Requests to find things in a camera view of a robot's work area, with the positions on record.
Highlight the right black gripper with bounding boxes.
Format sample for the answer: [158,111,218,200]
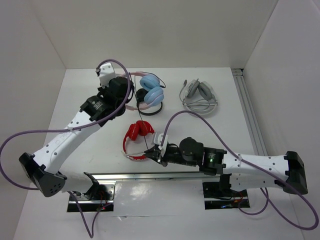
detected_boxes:
[143,145,197,167]

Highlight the pink blue cat-ear headphones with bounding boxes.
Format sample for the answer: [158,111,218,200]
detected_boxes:
[125,71,166,111]

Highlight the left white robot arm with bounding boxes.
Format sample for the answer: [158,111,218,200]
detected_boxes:
[19,76,134,200]

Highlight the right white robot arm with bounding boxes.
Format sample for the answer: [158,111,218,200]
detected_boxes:
[144,137,308,196]

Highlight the black small headphones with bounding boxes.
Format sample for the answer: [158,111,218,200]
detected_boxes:
[135,87,164,117]

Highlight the red headphones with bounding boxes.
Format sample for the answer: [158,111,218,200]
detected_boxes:
[122,120,155,162]

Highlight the white grey headphones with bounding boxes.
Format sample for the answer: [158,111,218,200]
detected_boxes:
[179,78,218,116]

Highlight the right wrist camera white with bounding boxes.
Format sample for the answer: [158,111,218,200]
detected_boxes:
[152,132,169,156]

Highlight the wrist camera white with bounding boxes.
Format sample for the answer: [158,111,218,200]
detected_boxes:
[152,132,169,156]
[95,62,117,88]

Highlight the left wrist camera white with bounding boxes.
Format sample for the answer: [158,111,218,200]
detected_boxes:
[95,62,117,88]

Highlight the aluminium rail front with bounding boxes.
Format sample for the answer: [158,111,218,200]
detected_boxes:
[91,171,220,182]

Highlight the aluminium rail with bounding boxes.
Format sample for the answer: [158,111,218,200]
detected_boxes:
[231,68,268,156]
[91,171,220,182]

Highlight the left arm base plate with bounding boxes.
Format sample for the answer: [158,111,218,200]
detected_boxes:
[67,181,116,213]

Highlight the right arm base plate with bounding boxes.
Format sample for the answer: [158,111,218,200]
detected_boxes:
[202,182,250,210]

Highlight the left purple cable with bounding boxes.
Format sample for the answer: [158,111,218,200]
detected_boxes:
[0,58,133,239]

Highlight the purple cable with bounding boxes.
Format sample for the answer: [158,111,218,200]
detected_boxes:
[0,58,133,239]
[159,110,320,230]

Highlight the aluminium rail right side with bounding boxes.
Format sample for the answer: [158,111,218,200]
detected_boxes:
[231,68,268,156]

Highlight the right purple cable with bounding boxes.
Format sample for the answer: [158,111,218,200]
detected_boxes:
[159,110,320,230]

